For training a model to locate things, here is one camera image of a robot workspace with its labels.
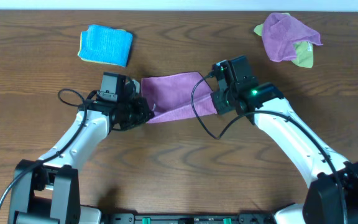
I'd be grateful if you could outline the purple cloth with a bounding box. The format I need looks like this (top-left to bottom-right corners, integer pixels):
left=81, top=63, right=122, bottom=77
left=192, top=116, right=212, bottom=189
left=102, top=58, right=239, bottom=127
left=262, top=12, right=323, bottom=62
left=140, top=72, right=217, bottom=124

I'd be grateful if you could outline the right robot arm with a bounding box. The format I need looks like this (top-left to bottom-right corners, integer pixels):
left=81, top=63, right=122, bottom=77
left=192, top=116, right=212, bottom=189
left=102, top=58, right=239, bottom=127
left=209, top=56, right=358, bottom=223

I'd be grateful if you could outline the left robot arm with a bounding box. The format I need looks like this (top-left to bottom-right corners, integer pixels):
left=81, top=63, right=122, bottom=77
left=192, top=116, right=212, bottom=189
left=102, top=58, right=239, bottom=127
left=1, top=77, right=154, bottom=223

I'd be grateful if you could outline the folded blue cloth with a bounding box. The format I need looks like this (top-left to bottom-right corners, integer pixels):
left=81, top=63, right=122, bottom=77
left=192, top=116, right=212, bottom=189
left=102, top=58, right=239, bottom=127
left=78, top=24, right=134, bottom=68

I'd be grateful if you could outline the light green cloth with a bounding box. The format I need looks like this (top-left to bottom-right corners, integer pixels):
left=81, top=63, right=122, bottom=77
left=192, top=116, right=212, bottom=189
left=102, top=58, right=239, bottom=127
left=254, top=23, right=314, bottom=68

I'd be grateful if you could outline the yellow-green cloth under blue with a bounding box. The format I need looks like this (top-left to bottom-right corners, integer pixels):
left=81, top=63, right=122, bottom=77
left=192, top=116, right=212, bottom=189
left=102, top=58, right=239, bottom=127
left=77, top=28, right=127, bottom=67

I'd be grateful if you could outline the right black cable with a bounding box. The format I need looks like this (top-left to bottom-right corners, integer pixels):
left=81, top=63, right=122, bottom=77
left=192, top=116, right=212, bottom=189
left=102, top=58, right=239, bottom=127
left=190, top=71, right=349, bottom=224

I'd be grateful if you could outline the black cable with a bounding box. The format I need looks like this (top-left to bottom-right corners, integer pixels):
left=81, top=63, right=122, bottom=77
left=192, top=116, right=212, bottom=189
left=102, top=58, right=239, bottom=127
left=0, top=88, right=101, bottom=224
left=190, top=71, right=349, bottom=224

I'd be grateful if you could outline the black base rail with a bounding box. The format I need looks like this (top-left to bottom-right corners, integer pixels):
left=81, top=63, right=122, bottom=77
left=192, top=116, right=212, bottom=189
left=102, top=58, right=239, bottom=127
left=100, top=212, right=276, bottom=224

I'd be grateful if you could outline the left black cable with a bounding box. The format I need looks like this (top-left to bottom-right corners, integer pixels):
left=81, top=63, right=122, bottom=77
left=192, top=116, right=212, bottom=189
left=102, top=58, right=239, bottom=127
left=0, top=88, right=101, bottom=224

